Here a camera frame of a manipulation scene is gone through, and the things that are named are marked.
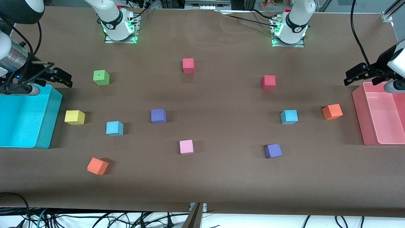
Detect light blue foam block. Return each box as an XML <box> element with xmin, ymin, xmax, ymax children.
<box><xmin>106</xmin><ymin>121</ymin><xmax>124</xmax><ymax>136</ymax></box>
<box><xmin>281</xmin><ymin>110</ymin><xmax>298</xmax><ymax>125</ymax></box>

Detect aluminium frame profile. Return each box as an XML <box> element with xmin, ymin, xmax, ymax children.
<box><xmin>381</xmin><ymin>0</ymin><xmax>405</xmax><ymax>22</ymax></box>

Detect yellow foam block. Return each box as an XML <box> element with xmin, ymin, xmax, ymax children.
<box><xmin>65</xmin><ymin>110</ymin><xmax>85</xmax><ymax>125</ymax></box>

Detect pink plastic bin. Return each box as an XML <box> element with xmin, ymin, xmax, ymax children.
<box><xmin>352</xmin><ymin>81</ymin><xmax>405</xmax><ymax>146</ymax></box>

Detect brown table cover mat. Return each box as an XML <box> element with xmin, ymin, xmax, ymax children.
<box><xmin>0</xmin><ymin>5</ymin><xmax>405</xmax><ymax>218</ymax></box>

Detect red foam block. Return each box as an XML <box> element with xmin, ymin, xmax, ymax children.
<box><xmin>183</xmin><ymin>58</ymin><xmax>195</xmax><ymax>74</ymax></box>
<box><xmin>261</xmin><ymin>75</ymin><xmax>276</xmax><ymax>91</ymax></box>

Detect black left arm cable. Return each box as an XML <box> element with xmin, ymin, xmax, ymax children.
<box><xmin>350</xmin><ymin>0</ymin><xmax>371</xmax><ymax>66</ymax></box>

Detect pink foam block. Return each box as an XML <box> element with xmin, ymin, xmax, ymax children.
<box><xmin>179</xmin><ymin>140</ymin><xmax>194</xmax><ymax>155</ymax></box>

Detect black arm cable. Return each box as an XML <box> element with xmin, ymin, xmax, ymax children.
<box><xmin>31</xmin><ymin>21</ymin><xmax>43</xmax><ymax>58</ymax></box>
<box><xmin>350</xmin><ymin>0</ymin><xmax>371</xmax><ymax>66</ymax></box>

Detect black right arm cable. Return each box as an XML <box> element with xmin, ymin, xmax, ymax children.
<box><xmin>31</xmin><ymin>21</ymin><xmax>43</xmax><ymax>58</ymax></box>

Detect cyan plastic bin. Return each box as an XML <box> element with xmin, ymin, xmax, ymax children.
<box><xmin>0</xmin><ymin>84</ymin><xmax>63</xmax><ymax>149</ymax></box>

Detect teal floor cable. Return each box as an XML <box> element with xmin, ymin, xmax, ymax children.
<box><xmin>36</xmin><ymin>208</ymin><xmax>48</xmax><ymax>228</ymax></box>

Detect purple foam block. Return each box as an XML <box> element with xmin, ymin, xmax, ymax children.
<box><xmin>151</xmin><ymin>109</ymin><xmax>167</xmax><ymax>124</ymax></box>
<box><xmin>265</xmin><ymin>143</ymin><xmax>283</xmax><ymax>159</ymax></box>

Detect grey metal table bracket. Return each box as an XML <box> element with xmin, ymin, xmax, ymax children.
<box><xmin>182</xmin><ymin>203</ymin><xmax>208</xmax><ymax>228</ymax></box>

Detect black cable across table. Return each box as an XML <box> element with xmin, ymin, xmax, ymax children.
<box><xmin>218</xmin><ymin>9</ymin><xmax>279</xmax><ymax>26</ymax></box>

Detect orange foam block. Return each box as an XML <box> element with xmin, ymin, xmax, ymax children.
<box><xmin>87</xmin><ymin>157</ymin><xmax>109</xmax><ymax>175</ymax></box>
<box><xmin>322</xmin><ymin>104</ymin><xmax>343</xmax><ymax>121</ymax></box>

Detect green foam block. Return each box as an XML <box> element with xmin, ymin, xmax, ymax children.
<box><xmin>93</xmin><ymin>70</ymin><xmax>110</xmax><ymax>86</ymax></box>

